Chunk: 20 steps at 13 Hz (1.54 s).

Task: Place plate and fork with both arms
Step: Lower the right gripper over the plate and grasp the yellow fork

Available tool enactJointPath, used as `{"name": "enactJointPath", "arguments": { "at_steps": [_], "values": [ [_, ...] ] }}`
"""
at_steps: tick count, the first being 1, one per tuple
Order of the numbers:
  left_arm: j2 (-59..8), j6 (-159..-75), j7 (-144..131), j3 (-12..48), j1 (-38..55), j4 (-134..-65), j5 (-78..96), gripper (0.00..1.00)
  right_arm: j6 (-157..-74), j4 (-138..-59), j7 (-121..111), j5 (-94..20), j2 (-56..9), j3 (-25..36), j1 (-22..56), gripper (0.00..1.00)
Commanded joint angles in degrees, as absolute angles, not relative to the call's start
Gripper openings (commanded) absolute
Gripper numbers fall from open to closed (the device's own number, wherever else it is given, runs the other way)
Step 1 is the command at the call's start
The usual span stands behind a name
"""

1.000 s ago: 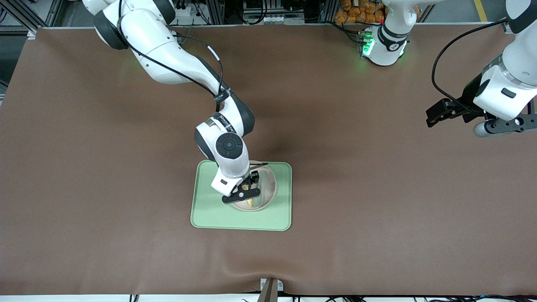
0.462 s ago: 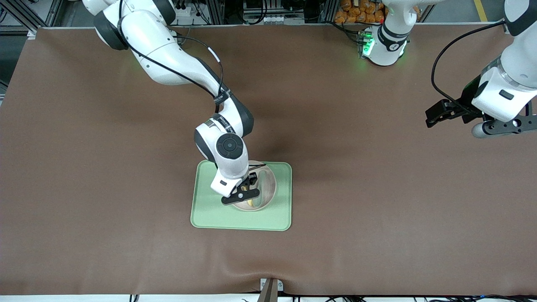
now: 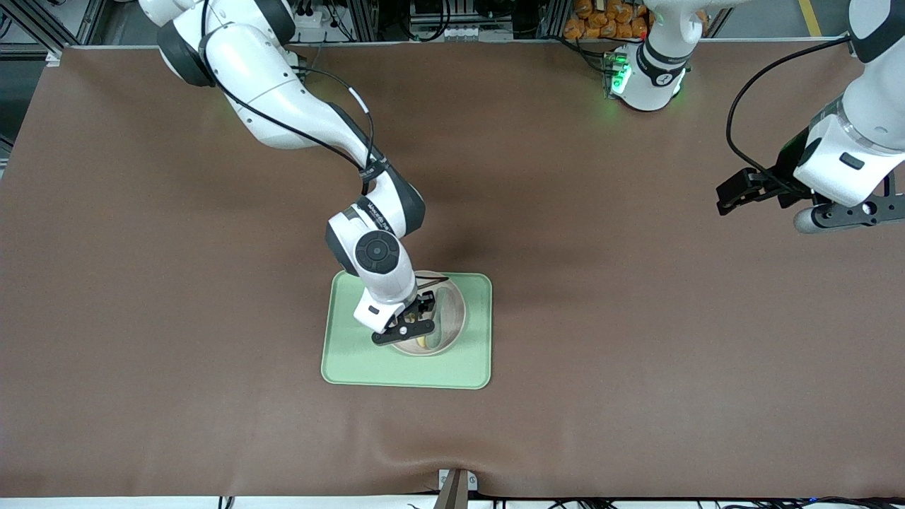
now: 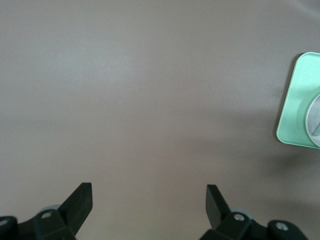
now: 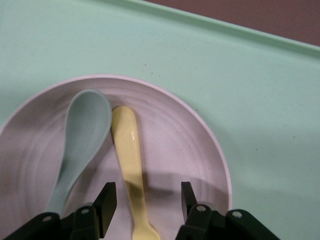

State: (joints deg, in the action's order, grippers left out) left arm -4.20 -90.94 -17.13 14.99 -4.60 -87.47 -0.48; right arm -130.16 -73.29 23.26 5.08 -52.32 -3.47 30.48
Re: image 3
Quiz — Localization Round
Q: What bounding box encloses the round beige plate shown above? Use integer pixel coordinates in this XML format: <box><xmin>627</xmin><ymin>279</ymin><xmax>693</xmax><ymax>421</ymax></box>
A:
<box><xmin>389</xmin><ymin>270</ymin><xmax>468</xmax><ymax>356</ymax></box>

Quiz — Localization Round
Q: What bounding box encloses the light green rectangular tray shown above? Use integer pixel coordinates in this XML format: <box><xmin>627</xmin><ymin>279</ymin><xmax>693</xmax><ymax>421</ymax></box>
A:
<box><xmin>321</xmin><ymin>269</ymin><xmax>493</xmax><ymax>390</ymax></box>

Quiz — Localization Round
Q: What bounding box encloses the brown table mat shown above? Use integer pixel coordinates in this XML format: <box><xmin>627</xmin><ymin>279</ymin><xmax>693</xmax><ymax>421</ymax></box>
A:
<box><xmin>0</xmin><ymin>41</ymin><xmax>905</xmax><ymax>500</ymax></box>

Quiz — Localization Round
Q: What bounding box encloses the orange packaged goods pile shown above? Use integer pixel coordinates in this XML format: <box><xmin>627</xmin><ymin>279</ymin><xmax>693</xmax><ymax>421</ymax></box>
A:
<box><xmin>564</xmin><ymin>0</ymin><xmax>650</xmax><ymax>40</ymax></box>

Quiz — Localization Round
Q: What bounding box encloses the white connector block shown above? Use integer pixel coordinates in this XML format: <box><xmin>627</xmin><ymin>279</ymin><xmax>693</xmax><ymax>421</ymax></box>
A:
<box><xmin>416</xmin><ymin>25</ymin><xmax>482</xmax><ymax>42</ymax></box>

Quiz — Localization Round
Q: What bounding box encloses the white power strip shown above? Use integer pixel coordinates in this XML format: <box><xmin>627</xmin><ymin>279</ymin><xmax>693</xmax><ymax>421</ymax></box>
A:
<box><xmin>291</xmin><ymin>6</ymin><xmax>347</xmax><ymax>33</ymax></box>

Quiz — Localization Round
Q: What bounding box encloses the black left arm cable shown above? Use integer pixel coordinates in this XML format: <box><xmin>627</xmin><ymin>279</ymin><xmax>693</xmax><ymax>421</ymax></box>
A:
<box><xmin>725</xmin><ymin>35</ymin><xmax>853</xmax><ymax>188</ymax></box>

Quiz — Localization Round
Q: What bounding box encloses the metal table clamp bracket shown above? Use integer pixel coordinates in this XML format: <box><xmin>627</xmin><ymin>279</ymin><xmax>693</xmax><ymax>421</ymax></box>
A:
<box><xmin>435</xmin><ymin>468</ymin><xmax>479</xmax><ymax>509</ymax></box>

